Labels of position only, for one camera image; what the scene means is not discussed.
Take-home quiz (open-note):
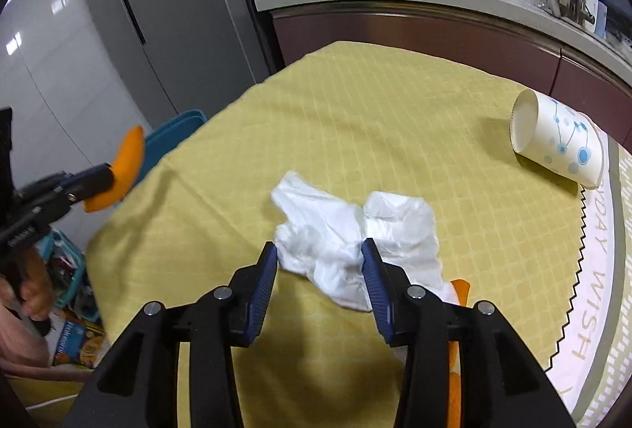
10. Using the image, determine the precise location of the grey refrigerator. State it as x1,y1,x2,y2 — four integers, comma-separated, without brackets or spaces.
69,0,273,131

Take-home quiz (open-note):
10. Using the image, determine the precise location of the blue plastic bin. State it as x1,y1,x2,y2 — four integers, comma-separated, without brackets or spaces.
129,109,207,195

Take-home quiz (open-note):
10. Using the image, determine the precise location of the kitchen counter cabinet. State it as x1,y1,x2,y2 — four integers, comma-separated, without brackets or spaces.
249,0,632,139

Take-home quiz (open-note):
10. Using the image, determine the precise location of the white dotted paper cup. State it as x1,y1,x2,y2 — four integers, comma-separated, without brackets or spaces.
510,88,609,191

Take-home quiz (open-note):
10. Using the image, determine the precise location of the yellow checked tablecloth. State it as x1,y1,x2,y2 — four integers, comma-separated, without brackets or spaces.
10,40,614,428

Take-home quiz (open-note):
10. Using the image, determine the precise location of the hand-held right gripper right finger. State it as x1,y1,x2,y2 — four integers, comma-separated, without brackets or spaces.
360,238,577,428

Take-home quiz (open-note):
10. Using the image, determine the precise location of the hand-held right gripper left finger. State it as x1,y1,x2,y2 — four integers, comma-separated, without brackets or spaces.
62,240,280,428

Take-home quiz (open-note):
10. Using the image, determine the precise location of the teal basket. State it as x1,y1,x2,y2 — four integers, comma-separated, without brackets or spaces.
42,231,90,311

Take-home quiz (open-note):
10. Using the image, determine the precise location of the white soap bottle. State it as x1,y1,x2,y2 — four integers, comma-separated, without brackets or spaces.
580,0,600,34

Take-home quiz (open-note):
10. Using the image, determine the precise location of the person's left forearm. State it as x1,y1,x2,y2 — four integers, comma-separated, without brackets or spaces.
0,302,53,367

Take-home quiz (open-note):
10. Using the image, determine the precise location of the blue book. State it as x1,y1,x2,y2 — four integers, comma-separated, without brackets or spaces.
51,317,112,368

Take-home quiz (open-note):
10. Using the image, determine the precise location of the person's left hand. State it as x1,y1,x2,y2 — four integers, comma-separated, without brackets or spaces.
0,253,53,323

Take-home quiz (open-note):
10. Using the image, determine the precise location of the person's pink clothing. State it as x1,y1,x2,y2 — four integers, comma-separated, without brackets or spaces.
0,356,96,385

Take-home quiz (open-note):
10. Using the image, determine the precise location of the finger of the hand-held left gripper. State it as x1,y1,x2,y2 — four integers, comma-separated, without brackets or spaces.
14,163,117,225

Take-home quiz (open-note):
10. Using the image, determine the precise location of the white printed mat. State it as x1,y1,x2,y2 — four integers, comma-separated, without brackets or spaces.
544,122,632,428

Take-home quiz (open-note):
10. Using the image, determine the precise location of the white tissue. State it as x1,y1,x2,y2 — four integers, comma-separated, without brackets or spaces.
271,170,458,313

